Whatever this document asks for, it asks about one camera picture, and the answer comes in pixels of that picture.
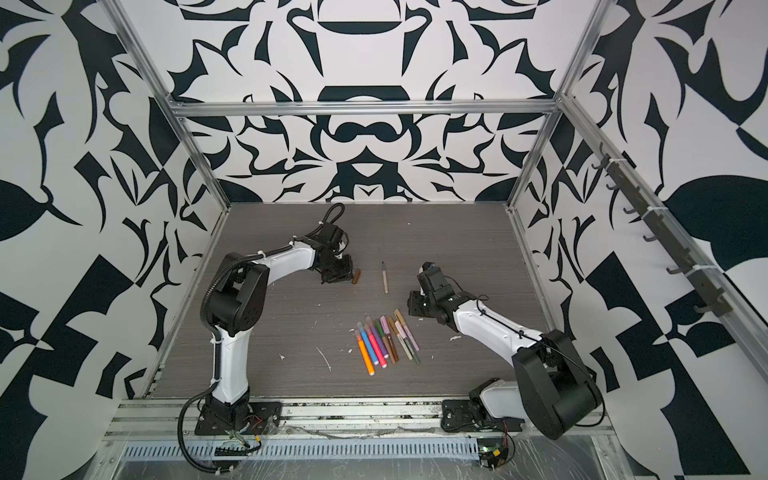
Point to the orange marker pen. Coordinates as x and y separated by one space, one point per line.
365 356

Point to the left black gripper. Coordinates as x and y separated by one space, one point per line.
346 277

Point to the aluminium front rail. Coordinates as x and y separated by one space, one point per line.
301 417

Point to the blue marker pen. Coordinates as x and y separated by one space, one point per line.
368 345

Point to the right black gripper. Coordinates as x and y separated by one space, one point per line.
414 303

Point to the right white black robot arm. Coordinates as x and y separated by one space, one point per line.
553 389

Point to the purple marker pen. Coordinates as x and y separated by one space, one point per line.
378 341

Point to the tan brown marker pen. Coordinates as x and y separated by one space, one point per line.
384 278

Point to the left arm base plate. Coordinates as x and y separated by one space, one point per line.
252 418

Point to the red pink marker pen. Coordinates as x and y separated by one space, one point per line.
377 351

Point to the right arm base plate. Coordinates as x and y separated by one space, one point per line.
470 416

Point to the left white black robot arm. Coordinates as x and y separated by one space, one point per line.
235 300

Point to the white slotted cable duct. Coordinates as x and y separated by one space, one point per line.
344 449

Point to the small green circuit board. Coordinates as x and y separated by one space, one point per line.
494 456

